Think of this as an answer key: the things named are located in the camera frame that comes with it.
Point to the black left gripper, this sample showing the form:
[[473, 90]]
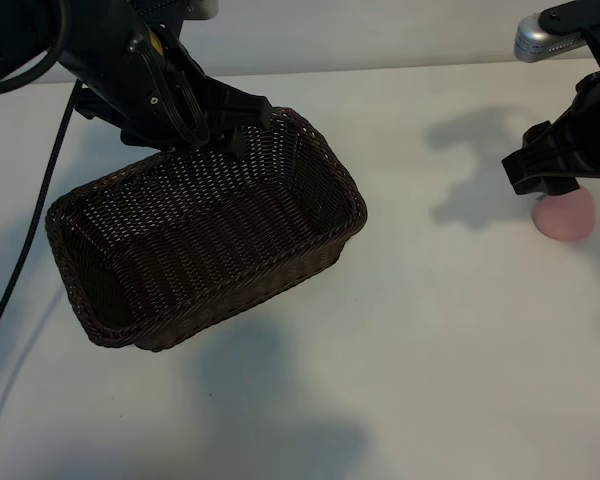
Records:
[[130, 75]]

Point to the dark brown wicker basket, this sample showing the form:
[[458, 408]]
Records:
[[205, 240]]

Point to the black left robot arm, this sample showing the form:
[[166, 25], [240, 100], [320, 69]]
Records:
[[10, 30]]

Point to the pink peach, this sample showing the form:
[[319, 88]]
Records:
[[562, 220]]

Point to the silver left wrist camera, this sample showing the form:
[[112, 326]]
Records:
[[197, 9]]

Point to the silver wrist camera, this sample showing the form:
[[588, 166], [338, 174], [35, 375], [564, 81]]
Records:
[[197, 9], [535, 42]]

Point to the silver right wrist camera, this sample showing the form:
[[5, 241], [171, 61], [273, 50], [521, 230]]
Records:
[[535, 42]]

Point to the black right camera bracket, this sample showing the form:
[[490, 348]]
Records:
[[580, 17]]

